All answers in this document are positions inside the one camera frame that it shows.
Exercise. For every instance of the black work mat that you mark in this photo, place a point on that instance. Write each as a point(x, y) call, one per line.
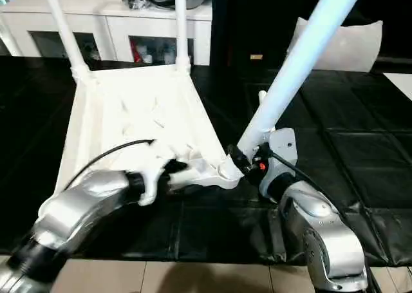
point(360, 151)

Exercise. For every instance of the white plastic table leg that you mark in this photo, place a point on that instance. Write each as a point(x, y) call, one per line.
point(64, 29)
point(302, 48)
point(262, 96)
point(181, 22)

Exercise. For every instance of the white flat board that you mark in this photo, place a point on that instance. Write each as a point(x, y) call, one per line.
point(402, 84)

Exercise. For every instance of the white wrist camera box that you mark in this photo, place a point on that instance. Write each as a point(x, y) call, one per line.
point(283, 151)
point(149, 174)

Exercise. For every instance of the white glass-door cabinet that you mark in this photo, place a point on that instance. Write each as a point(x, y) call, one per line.
point(103, 16)

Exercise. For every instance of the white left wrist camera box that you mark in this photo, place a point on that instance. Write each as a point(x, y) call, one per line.
point(149, 174)

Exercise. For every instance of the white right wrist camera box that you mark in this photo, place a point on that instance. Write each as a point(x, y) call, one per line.
point(283, 151)

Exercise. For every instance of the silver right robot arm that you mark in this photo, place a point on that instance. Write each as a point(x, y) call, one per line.
point(322, 235)

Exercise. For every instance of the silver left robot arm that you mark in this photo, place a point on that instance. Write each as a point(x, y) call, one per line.
point(71, 222)

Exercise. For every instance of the white plastic table top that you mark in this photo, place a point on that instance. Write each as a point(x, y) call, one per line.
point(135, 113)

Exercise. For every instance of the small yellow label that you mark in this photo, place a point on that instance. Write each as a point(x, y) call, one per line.
point(256, 56)

